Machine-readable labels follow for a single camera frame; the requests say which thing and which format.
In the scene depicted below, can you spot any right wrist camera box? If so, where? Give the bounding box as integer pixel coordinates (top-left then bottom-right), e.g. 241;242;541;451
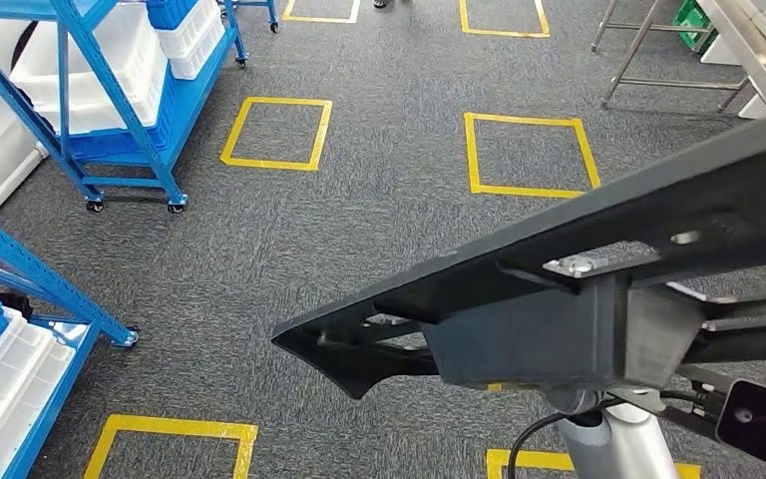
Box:
715;378;766;471

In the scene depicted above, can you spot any small blue plastic bin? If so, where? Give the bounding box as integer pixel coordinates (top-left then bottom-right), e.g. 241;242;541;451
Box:
145;0;200;31

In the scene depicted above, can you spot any blue wheeled shelf cart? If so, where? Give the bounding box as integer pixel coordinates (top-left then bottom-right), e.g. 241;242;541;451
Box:
215;0;280;34
0;0;250;215

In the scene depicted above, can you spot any stainless steel workbench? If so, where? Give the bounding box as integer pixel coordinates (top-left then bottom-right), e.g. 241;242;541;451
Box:
589;0;766;122

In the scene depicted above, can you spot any large white plastic bin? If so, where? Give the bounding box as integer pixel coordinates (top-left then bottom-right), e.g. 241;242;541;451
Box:
9;0;171;137

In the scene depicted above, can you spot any white box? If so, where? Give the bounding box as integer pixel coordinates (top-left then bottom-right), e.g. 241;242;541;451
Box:
699;33;766;122

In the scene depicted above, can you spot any blue metal shelf rack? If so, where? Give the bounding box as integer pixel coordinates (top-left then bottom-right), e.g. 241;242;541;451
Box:
0;198;140;479

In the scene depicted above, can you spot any green plastic crate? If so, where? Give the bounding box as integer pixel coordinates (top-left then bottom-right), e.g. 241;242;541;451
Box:
671;0;721;56

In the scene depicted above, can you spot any black plastic panel part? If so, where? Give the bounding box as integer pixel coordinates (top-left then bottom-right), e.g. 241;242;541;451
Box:
270;104;766;402

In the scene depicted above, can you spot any yellow floor tape square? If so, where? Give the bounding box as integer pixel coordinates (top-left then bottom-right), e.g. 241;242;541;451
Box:
463;112;603;201
486;449;703;479
458;0;552;39

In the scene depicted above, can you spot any black cable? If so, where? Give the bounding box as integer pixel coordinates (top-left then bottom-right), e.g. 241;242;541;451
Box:
507;396;622;479

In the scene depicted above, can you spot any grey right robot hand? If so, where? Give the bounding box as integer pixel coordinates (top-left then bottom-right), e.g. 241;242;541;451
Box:
547;384;668;424

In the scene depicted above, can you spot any pale floor tape square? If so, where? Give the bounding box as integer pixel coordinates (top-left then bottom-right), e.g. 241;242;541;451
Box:
281;0;362;25

